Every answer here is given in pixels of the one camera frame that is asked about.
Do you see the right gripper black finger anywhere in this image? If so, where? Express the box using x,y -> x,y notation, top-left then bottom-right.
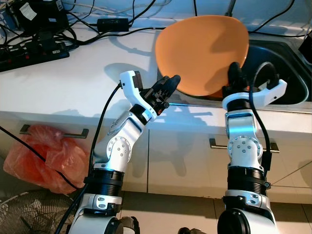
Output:
227,62 -> 245,89

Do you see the orange plastic plate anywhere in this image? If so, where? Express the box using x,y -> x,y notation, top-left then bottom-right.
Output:
155,16 -> 250,97

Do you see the steel drawer handle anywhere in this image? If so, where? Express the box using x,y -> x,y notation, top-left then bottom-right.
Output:
210,138 -> 279,154
19,124 -> 90,139

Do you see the black device with label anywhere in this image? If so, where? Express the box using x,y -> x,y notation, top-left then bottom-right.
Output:
10,0 -> 71,37

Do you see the stainless steel sink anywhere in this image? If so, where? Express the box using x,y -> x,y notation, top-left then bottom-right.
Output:
171,41 -> 312,110

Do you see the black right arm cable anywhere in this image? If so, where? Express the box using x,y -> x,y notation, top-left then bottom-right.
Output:
249,62 -> 281,171

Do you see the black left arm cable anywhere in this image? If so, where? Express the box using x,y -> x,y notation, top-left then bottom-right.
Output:
54,83 -> 122,234

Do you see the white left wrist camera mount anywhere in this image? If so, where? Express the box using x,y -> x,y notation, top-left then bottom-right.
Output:
119,71 -> 159,121

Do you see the metal floor fan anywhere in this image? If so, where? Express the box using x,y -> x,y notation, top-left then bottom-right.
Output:
0,190 -> 74,234

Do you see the black power strip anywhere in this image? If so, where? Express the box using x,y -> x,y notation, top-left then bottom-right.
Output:
0,41 -> 70,73

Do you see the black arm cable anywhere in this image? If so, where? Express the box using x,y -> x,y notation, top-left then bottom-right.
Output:
54,83 -> 122,234
249,62 -> 281,171

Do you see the orange plastic bag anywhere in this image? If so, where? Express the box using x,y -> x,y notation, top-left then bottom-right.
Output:
2,124 -> 91,194

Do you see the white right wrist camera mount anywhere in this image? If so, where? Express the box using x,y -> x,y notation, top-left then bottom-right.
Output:
223,78 -> 288,110

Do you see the black fan power cable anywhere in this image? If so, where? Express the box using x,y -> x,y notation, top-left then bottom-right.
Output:
0,126 -> 81,191

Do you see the black power adapter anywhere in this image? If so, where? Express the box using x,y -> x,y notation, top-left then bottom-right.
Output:
97,18 -> 131,33

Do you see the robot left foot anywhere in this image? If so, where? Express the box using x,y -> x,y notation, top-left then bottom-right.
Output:
117,217 -> 139,234

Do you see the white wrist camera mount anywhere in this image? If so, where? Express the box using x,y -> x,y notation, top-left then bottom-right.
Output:
119,71 -> 159,121
223,78 -> 288,110

